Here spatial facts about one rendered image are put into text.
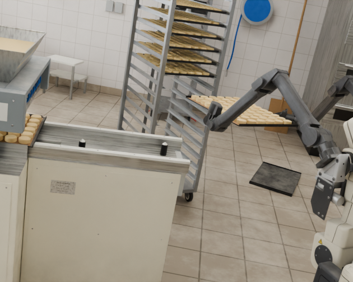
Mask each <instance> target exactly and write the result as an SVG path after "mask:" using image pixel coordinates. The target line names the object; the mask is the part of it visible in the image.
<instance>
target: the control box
mask: <svg viewBox="0 0 353 282"><path fill-rule="evenodd" d="M175 153H176V157H177V158H180V159H183V157H182V154H181V152H180V151H175ZM185 176H186V173H182V174H181V178H180V183H179V189H178V194H177V196H182V192H183V186H184V181H185Z"/></svg>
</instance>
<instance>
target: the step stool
mask: <svg viewBox="0 0 353 282"><path fill-rule="evenodd" d="M48 58H51V60H50V61H51V62H56V63H61V64H65V65H70V66H72V72H67V71H64V70H59V69H56V70H53V71H51V72H50V73H49V76H56V82H55V86H56V87H58V79H59V77H61V78H66V79H71V86H70V93H69V100H71V99H72V91H73V85H74V84H75V83H78V82H81V81H83V80H85V83H84V89H83V93H86V86H87V79H88V76H84V75H81V74H77V73H75V66H77V65H79V64H82V63H84V60H79V59H74V58H69V57H64V56H61V55H56V54H55V55H51V56H48Z"/></svg>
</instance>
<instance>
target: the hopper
mask: <svg viewBox="0 0 353 282"><path fill-rule="evenodd" d="M46 33H47V32H43V31H36V30H29V29H22V28H18V27H11V26H3V25H0V82H6V83H10V82H11V81H12V79H13V78H14V77H15V76H16V74H17V73H18V72H19V71H20V70H21V69H22V68H23V67H24V66H25V65H26V63H27V62H28V61H29V60H30V59H31V57H32V55H33V54H34V52H35V51H36V49H37V47H38V46H39V44H40V43H41V41H42V39H43V37H44V36H45V34H46Z"/></svg>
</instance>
